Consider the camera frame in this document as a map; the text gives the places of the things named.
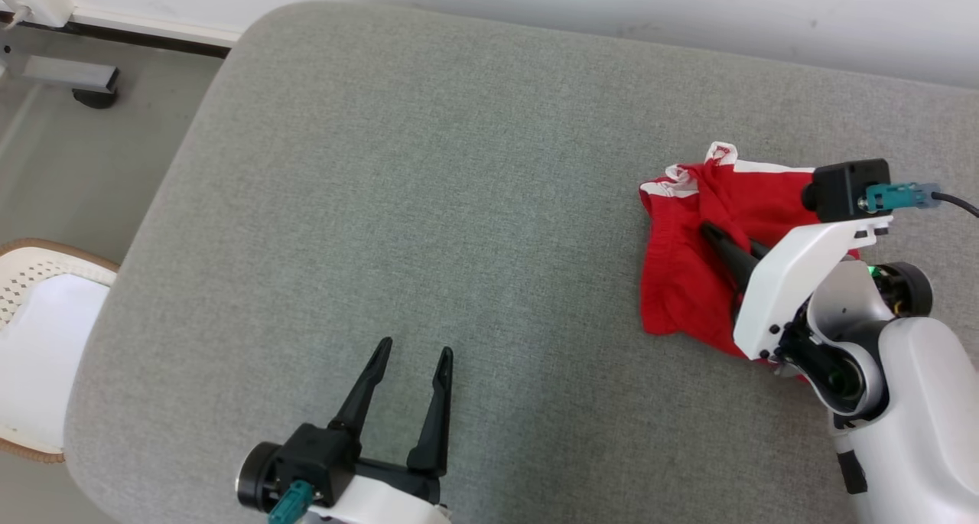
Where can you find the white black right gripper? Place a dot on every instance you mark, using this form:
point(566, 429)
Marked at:
point(788, 287)

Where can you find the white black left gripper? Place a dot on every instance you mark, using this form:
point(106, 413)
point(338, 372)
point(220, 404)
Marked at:
point(382, 501)

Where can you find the red shorts with white stripes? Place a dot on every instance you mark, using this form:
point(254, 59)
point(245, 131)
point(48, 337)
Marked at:
point(688, 279)

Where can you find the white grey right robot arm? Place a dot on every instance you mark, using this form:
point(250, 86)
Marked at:
point(918, 401)

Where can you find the grey fabric sofa seat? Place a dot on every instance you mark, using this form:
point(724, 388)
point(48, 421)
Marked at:
point(459, 203)

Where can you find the white perforated basket brown rim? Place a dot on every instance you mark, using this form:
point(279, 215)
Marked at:
point(46, 340)

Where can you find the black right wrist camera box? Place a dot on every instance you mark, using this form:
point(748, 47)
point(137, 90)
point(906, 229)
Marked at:
point(845, 189)

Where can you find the white wall baseboard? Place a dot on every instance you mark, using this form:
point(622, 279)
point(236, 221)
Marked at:
point(153, 27)

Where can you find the grey metal frame black foot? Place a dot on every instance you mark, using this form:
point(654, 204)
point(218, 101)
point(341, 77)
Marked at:
point(69, 74)

